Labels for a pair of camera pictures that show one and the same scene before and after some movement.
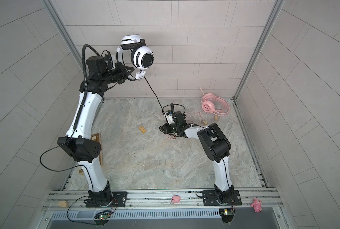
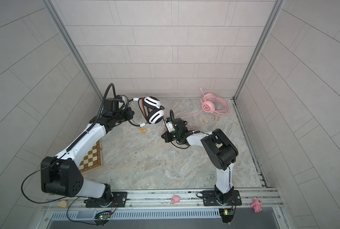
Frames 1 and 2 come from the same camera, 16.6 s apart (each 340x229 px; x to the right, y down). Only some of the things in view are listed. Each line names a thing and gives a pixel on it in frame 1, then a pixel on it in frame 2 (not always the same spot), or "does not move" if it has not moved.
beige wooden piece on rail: (62, 203) does not move
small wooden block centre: (142, 129) does not move
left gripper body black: (115, 75) -> (122, 115)
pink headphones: (213, 104) does not move
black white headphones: (142, 56) -> (153, 112)
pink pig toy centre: (175, 199) does not move
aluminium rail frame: (160, 199) does not move
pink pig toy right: (257, 205) does not move
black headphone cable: (170, 104) -> (173, 117)
